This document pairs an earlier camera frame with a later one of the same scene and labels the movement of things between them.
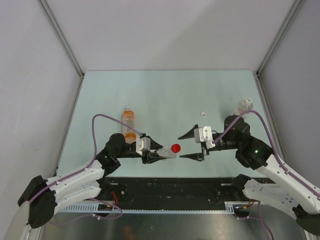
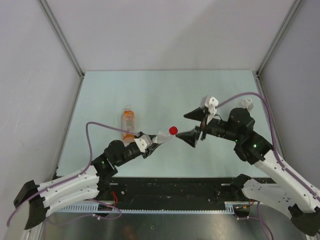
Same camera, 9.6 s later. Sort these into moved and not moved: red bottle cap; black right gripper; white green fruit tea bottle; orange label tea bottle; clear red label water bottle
Moved: clear red label water bottle; black right gripper; red bottle cap
Not moved: white green fruit tea bottle; orange label tea bottle
